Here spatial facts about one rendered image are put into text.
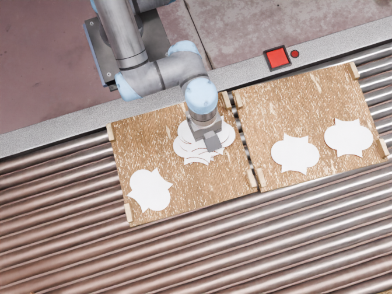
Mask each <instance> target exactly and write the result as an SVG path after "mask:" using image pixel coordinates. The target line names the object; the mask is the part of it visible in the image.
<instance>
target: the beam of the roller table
mask: <svg viewBox="0 0 392 294"><path fill-rule="evenodd" d="M391 42H392V15H391V16H388V17H384V18H381V19H377V20H374V21H372V22H368V23H364V24H361V25H359V26H355V27H351V28H348V29H345V30H341V31H338V32H335V33H332V34H328V35H326V36H322V37H319V38H315V39H312V40H309V41H305V42H302V43H299V44H295V45H292V46H289V47H286V50H287V52H288V55H289V58H290V60H291V62H292V65H291V66H288V67H286V68H282V69H279V70H276V71H272V72H270V70H269V68H268V65H267V62H266V60H265V58H264V54H263V55H259V56H256V57H253V58H249V59H246V60H243V61H240V62H236V63H234V64H230V65H227V66H223V67H220V68H216V69H213V70H211V71H207V74H208V76H209V78H210V80H211V82H212V83H213V84H214V85H215V87H216V89H217V92H218V93H219V92H224V91H227V92H231V91H233V90H237V89H241V88H245V87H247V86H250V85H254V84H256V83H260V82H263V81H267V80H270V79H274V78H277V77H279V76H283V75H286V74H290V73H292V72H296V71H299V70H303V69H306V68H310V67H313V66H315V65H319V64H322V63H325V62H328V61H332V60H336V59H338V58H342V57H346V56H348V55H351V54H355V53H358V52H361V51H365V50H368V49H371V48H374V47H378V46H382V45H384V44H387V43H391ZM292 50H298V52H299V56H298V57H297V58H292V57H291V55H290V53H291V51H292ZM184 102H186V100H185V98H184V95H183V92H182V90H181V88H180V85H178V86H175V87H171V88H169V89H166V90H163V91H160V92H157V93H154V94H151V95H149V96H145V97H143V98H142V99H136V100H132V101H124V100H123V99H122V97H121V98H119V99H115V100H112V101H108V102H105V103H102V104H98V105H95V106H92V107H88V108H85V109H82V110H79V111H75V112H73V113H69V114H66V115H62V116H59V117H55V118H52V119H50V120H46V121H42V122H39V123H37V124H33V125H29V126H26V127H23V128H19V129H16V130H13V131H10V132H6V133H4V134H0V162H3V161H6V160H9V159H13V158H16V157H19V156H22V155H26V154H28V153H32V152H35V151H39V150H42V149H45V148H49V147H51V146H54V145H58V144H62V143H64V142H68V141H71V140H74V139H78V138H81V137H85V136H87V135H90V134H94V133H97V132H100V131H104V130H106V129H107V127H106V124H108V123H112V122H115V121H118V120H122V119H125V118H129V117H133V116H137V115H140V114H143V113H148V112H150V111H154V110H158V109H162V108H165V107H169V106H173V105H176V104H180V103H184Z"/></svg>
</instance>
